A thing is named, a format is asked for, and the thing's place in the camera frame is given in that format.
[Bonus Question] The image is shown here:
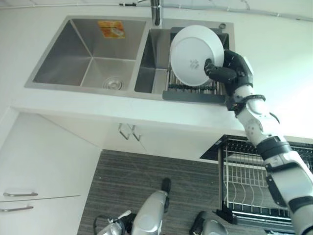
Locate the chrome kitchen faucet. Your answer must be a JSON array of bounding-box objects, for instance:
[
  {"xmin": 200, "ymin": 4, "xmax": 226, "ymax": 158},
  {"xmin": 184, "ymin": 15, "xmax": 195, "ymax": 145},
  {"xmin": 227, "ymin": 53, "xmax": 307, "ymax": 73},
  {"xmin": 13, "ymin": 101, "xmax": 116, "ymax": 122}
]
[{"xmin": 137, "ymin": 0, "xmax": 164, "ymax": 27}]

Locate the dishwasher wire rack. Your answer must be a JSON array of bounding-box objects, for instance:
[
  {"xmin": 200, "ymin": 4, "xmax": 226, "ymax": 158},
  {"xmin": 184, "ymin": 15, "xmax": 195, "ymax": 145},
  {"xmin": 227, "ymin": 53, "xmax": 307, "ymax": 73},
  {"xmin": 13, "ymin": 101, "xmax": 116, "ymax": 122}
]
[{"xmin": 221, "ymin": 139, "xmax": 313, "ymax": 222}]

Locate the stainless steel double sink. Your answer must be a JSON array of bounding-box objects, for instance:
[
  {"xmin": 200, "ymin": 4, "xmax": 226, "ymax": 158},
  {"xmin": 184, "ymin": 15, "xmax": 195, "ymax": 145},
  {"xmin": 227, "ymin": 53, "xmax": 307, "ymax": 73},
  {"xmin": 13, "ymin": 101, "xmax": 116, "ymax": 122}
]
[{"xmin": 23, "ymin": 15, "xmax": 234, "ymax": 101}]

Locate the orange sticker label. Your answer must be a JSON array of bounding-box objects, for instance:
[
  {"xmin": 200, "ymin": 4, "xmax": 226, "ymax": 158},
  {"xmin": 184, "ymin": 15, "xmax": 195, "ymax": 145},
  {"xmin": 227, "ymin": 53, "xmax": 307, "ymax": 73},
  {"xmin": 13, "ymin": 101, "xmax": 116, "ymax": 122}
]
[{"xmin": 98, "ymin": 21, "xmax": 126, "ymax": 39}]

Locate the round sink drain strainer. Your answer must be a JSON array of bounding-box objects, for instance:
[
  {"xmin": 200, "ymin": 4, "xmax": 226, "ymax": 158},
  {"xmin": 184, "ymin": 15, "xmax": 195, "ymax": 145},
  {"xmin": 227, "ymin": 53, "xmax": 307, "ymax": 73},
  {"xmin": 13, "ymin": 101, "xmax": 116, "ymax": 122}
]
[{"xmin": 102, "ymin": 76, "xmax": 125, "ymax": 90}]

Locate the white round plate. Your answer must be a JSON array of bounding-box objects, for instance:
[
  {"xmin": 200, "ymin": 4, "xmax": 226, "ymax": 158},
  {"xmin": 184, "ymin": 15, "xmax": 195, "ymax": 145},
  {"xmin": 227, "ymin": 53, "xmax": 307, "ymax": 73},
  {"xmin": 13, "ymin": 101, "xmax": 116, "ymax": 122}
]
[{"xmin": 170, "ymin": 25, "xmax": 225, "ymax": 87}]

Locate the black roll-up drying rack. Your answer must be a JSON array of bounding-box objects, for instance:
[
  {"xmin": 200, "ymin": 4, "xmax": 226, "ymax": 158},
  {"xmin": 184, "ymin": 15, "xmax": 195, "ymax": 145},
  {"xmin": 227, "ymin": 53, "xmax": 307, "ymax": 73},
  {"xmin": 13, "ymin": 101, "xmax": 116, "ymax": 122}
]
[{"xmin": 162, "ymin": 26, "xmax": 230, "ymax": 104}]

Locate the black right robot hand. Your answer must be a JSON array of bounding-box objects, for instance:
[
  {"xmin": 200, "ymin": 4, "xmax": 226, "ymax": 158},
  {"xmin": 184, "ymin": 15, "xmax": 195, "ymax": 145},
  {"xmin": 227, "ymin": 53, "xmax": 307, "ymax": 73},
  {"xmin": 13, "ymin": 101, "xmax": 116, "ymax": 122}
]
[{"xmin": 203, "ymin": 49, "xmax": 254, "ymax": 86}]

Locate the silver drawer pull handle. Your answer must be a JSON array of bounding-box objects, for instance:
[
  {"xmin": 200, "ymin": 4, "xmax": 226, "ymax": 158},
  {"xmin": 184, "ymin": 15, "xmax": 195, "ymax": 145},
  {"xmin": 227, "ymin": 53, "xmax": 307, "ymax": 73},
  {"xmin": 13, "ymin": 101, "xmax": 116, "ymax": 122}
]
[
  {"xmin": 0, "ymin": 206, "xmax": 34, "ymax": 212},
  {"xmin": 2, "ymin": 191, "xmax": 39, "ymax": 197}
]

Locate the silver right robot leg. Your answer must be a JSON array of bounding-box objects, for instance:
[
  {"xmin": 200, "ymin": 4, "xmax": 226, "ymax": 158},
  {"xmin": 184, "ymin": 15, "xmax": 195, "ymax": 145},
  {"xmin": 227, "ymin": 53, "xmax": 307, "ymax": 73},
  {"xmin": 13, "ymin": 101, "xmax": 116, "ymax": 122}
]
[{"xmin": 192, "ymin": 211, "xmax": 232, "ymax": 235}]

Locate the silver cabinet door handle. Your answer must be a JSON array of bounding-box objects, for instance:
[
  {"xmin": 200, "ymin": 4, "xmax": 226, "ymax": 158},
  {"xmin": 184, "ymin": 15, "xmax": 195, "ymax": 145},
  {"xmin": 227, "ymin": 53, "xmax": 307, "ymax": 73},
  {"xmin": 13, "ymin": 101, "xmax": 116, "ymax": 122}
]
[
  {"xmin": 118, "ymin": 123, "xmax": 132, "ymax": 141},
  {"xmin": 131, "ymin": 124, "xmax": 143, "ymax": 141}
]

